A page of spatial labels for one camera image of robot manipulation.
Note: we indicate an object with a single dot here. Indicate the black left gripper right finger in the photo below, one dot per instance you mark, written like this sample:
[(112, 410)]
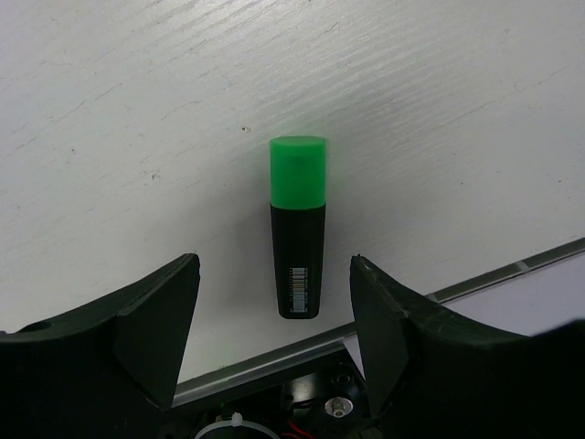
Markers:
[(433, 373)]

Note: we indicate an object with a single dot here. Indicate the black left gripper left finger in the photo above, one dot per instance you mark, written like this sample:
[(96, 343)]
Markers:
[(107, 369)]

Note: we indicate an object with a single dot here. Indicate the green highlighter marker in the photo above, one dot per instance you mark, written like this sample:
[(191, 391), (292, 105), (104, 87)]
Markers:
[(298, 206)]

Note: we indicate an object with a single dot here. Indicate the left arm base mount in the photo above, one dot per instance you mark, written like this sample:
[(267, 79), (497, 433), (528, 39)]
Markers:
[(318, 398)]

